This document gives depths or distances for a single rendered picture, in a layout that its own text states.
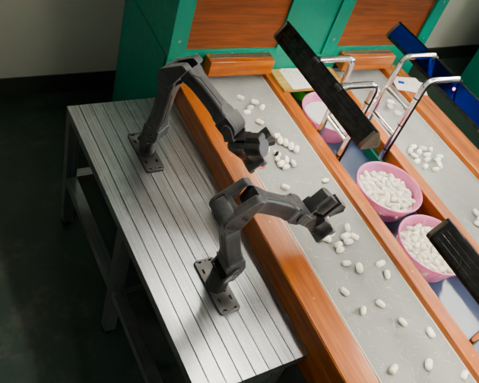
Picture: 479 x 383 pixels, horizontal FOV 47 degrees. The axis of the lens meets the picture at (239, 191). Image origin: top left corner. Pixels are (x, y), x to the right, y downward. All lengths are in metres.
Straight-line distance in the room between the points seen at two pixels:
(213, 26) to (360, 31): 0.75
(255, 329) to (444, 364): 0.57
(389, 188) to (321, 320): 0.75
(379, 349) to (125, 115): 1.25
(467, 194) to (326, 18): 0.94
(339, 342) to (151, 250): 0.63
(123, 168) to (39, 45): 1.32
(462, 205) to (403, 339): 0.76
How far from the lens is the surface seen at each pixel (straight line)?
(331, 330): 1.66
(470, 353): 1.87
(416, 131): 2.61
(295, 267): 1.74
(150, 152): 2.02
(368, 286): 1.85
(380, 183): 2.21
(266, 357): 1.66
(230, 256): 1.56
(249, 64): 2.35
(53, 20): 3.10
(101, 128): 2.13
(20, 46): 3.14
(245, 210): 1.38
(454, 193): 2.40
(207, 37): 2.28
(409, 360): 1.77
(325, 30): 2.55
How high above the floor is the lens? 2.07
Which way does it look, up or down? 44 degrees down
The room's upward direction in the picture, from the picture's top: 21 degrees clockwise
